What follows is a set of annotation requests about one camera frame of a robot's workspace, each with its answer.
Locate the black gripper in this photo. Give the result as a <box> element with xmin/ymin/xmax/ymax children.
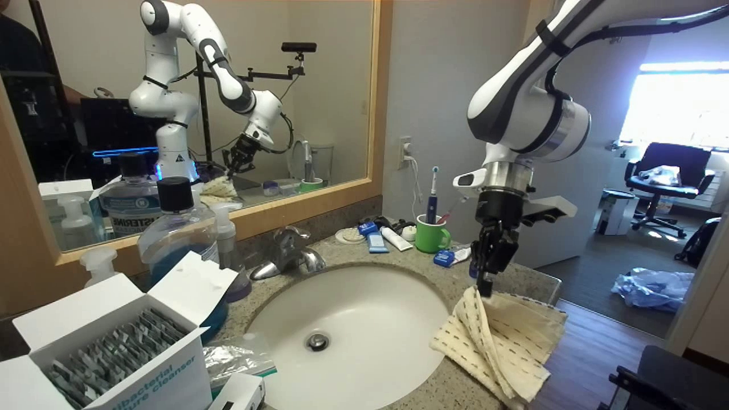
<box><xmin>470</xmin><ymin>188</ymin><xmax>534</xmax><ymax>300</ymax></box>

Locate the cream towel with brown dashes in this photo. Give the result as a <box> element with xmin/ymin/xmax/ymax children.
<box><xmin>429</xmin><ymin>284</ymin><xmax>567</xmax><ymax>405</ymax></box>

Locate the small blue and white tube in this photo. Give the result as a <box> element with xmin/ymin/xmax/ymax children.
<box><xmin>434</xmin><ymin>241</ymin><xmax>475</xmax><ymax>269</ymax></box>

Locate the green mug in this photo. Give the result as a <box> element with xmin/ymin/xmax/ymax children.
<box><xmin>413</xmin><ymin>212</ymin><xmax>454</xmax><ymax>256</ymax></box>

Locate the white door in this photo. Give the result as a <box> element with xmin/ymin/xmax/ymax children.
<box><xmin>516</xmin><ymin>29</ymin><xmax>664</xmax><ymax>269</ymax></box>

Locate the blue electric toothbrush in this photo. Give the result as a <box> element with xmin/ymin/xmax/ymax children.
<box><xmin>427</xmin><ymin>164</ymin><xmax>442</xmax><ymax>225</ymax></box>

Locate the white toothpaste tube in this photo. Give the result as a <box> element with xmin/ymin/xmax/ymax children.
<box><xmin>379</xmin><ymin>222</ymin><xmax>418</xmax><ymax>253</ymax></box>

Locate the flat blue packet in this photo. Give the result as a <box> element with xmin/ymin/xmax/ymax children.
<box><xmin>365</xmin><ymin>229</ymin><xmax>392</xmax><ymax>256</ymax></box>

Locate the white storage box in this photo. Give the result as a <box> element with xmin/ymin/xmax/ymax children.
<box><xmin>598</xmin><ymin>188</ymin><xmax>638</xmax><ymax>236</ymax></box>

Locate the white oval sink basin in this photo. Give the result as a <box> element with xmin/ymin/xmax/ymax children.
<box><xmin>244</xmin><ymin>260</ymin><xmax>454</xmax><ymax>410</ymax></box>

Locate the round white soap dish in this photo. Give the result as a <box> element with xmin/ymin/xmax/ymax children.
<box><xmin>335</xmin><ymin>225</ymin><xmax>367</xmax><ymax>245</ymax></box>

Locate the crumpled blue cloth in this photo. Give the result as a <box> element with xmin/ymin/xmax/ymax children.
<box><xmin>611</xmin><ymin>266</ymin><xmax>698</xmax><ymax>314</ymax></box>

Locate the black office chair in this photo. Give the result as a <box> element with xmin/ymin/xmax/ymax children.
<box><xmin>623</xmin><ymin>142</ymin><xmax>719</xmax><ymax>241</ymax></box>

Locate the chrome faucet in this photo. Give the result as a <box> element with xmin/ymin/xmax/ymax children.
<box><xmin>248</xmin><ymin>222</ymin><xmax>328</xmax><ymax>283</ymax></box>

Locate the black bag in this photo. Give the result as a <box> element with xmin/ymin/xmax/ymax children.
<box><xmin>673</xmin><ymin>213</ymin><xmax>725</xmax><ymax>269</ymax></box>

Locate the small clear pump bottle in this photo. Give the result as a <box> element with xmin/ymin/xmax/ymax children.
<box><xmin>211</xmin><ymin>201</ymin><xmax>246</xmax><ymax>269</ymax></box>

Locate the clear plastic wrapper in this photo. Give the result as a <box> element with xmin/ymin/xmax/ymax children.
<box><xmin>204</xmin><ymin>341</ymin><xmax>280</xmax><ymax>389</ymax></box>

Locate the dark blue bowl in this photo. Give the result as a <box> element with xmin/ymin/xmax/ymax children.
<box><xmin>201</xmin><ymin>269</ymin><xmax>257</xmax><ymax>341</ymax></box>

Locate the small white box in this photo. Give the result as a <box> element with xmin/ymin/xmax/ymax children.
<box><xmin>207</xmin><ymin>368</ymin><xmax>270</xmax><ymax>410</ymax></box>

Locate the mouthwash bottle with black cap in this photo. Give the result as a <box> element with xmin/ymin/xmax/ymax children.
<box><xmin>138</xmin><ymin>176</ymin><xmax>223</xmax><ymax>283</ymax></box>

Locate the open white cardboard box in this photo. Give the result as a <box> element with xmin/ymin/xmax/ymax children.
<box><xmin>0</xmin><ymin>249</ymin><xmax>241</xmax><ymax>410</ymax></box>

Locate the translucent white bottle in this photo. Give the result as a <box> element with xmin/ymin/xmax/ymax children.
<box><xmin>80</xmin><ymin>244</ymin><xmax>124</xmax><ymax>284</ymax></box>

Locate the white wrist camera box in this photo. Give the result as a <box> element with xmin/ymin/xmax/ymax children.
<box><xmin>523</xmin><ymin>194</ymin><xmax>578</xmax><ymax>229</ymax></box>

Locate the wall outlet with charger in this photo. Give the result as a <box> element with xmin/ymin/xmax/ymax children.
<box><xmin>398</xmin><ymin>134</ymin><xmax>425</xmax><ymax>222</ymax></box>

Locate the wood framed wall mirror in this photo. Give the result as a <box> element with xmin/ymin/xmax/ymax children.
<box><xmin>0</xmin><ymin>0</ymin><xmax>396</xmax><ymax>269</ymax></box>

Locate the black chair frame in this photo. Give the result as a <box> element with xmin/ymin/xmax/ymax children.
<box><xmin>599</xmin><ymin>344</ymin><xmax>729</xmax><ymax>410</ymax></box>

